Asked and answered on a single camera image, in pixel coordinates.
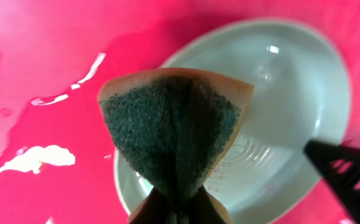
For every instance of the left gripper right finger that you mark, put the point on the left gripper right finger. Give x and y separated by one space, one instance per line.
203 208

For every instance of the light blue plate top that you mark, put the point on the light blue plate top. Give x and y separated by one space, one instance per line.
301 92

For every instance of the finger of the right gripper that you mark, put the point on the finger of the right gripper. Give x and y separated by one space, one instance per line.
340 167

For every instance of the red plastic tray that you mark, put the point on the red plastic tray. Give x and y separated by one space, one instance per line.
56 157

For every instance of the green yellow sponge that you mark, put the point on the green yellow sponge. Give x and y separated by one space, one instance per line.
173 126

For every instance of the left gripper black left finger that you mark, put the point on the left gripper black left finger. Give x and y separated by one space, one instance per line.
154 209

